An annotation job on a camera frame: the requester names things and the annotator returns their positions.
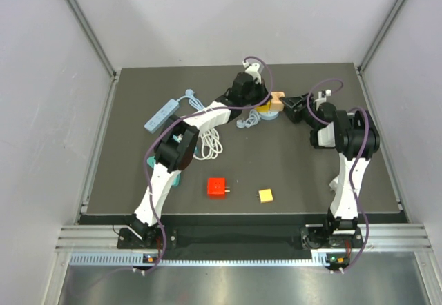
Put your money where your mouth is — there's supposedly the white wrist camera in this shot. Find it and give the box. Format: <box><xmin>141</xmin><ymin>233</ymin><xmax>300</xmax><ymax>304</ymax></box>
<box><xmin>314</xmin><ymin>89</ymin><xmax>332</xmax><ymax>109</ymax></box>
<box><xmin>242</xmin><ymin>61</ymin><xmax>262</xmax><ymax>84</ymax></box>

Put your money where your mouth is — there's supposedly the red plug adapter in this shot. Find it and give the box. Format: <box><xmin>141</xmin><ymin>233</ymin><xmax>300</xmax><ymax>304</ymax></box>
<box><xmin>206</xmin><ymin>177</ymin><xmax>230</xmax><ymax>199</ymax></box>

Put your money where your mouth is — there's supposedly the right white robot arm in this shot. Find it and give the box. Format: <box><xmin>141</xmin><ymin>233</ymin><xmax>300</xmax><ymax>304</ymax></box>
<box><xmin>281</xmin><ymin>91</ymin><xmax>381</xmax><ymax>247</ymax></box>

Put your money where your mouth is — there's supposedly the orange plug adapter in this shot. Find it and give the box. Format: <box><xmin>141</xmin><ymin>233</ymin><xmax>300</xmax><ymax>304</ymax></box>
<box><xmin>258</xmin><ymin>188</ymin><xmax>273</xmax><ymax>204</ymax></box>

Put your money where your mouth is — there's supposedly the orange cube socket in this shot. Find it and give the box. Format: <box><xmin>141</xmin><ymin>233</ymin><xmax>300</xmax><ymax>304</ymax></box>
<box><xmin>269</xmin><ymin>92</ymin><xmax>285</xmax><ymax>112</ymax></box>

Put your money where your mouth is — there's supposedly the teal triangular power strip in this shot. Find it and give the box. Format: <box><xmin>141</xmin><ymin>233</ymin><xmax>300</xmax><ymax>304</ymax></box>
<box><xmin>146</xmin><ymin>156</ymin><xmax>181</xmax><ymax>187</ymax></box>

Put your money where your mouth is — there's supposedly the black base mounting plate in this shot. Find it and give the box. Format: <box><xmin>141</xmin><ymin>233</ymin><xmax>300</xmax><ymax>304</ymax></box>
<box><xmin>117</xmin><ymin>224</ymin><xmax>363</xmax><ymax>250</ymax></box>

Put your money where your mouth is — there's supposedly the grey slotted cable duct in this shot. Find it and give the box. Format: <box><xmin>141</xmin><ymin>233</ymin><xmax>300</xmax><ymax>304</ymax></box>
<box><xmin>70</xmin><ymin>253</ymin><xmax>329</xmax><ymax>267</ymax></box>

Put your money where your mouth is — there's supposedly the white cube plug adapter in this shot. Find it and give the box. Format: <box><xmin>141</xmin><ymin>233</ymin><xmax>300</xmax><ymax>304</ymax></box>
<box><xmin>329</xmin><ymin>176</ymin><xmax>339</xmax><ymax>193</ymax></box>

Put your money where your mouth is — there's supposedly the yellow cube socket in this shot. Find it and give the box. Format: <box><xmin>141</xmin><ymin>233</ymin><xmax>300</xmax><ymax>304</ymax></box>
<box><xmin>255</xmin><ymin>101</ymin><xmax>271</xmax><ymax>113</ymax></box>

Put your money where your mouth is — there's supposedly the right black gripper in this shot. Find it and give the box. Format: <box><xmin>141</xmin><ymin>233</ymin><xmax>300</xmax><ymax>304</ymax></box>
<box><xmin>278</xmin><ymin>92</ymin><xmax>319</xmax><ymax>130</ymax></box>

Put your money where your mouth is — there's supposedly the light blue power strip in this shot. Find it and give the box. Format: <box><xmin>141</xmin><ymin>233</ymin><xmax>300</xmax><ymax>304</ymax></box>
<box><xmin>144</xmin><ymin>99</ymin><xmax>180</xmax><ymax>134</ymax></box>

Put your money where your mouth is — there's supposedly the light blue power cable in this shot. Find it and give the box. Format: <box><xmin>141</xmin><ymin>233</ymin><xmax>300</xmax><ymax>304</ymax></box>
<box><xmin>177</xmin><ymin>89</ymin><xmax>208</xmax><ymax>112</ymax></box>

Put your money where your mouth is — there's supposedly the blue cable with plug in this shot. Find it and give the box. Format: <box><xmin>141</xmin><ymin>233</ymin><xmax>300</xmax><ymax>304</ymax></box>
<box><xmin>236</xmin><ymin>108</ymin><xmax>280</xmax><ymax>129</ymax></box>

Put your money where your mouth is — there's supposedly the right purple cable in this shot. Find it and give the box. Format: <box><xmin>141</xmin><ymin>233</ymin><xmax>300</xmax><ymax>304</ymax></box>
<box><xmin>306</xmin><ymin>79</ymin><xmax>372</xmax><ymax>275</ymax></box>

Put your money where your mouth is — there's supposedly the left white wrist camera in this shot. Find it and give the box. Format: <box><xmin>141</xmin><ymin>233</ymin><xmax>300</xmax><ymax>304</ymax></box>
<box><xmin>242</xmin><ymin>61</ymin><xmax>262</xmax><ymax>84</ymax></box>

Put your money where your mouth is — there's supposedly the purple cable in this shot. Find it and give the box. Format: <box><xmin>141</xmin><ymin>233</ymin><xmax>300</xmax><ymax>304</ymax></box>
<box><xmin>306</xmin><ymin>79</ymin><xmax>372</xmax><ymax>275</ymax></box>
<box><xmin>143</xmin><ymin>56</ymin><xmax>276</xmax><ymax>275</ymax></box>

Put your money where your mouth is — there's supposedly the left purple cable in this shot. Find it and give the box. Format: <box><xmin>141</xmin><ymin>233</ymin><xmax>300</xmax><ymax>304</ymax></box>
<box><xmin>143</xmin><ymin>56</ymin><xmax>276</xmax><ymax>275</ymax></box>

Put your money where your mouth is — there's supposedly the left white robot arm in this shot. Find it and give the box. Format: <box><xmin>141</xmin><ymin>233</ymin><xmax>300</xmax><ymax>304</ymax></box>
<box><xmin>128</xmin><ymin>63</ymin><xmax>271</xmax><ymax>248</ymax></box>

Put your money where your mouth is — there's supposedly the white coiled power cable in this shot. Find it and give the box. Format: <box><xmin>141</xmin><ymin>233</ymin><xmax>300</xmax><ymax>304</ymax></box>
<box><xmin>193</xmin><ymin>127</ymin><xmax>224</xmax><ymax>161</ymax></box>

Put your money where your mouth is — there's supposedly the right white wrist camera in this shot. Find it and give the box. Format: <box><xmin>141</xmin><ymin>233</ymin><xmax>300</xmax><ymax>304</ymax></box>
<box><xmin>314</xmin><ymin>89</ymin><xmax>332</xmax><ymax>109</ymax></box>

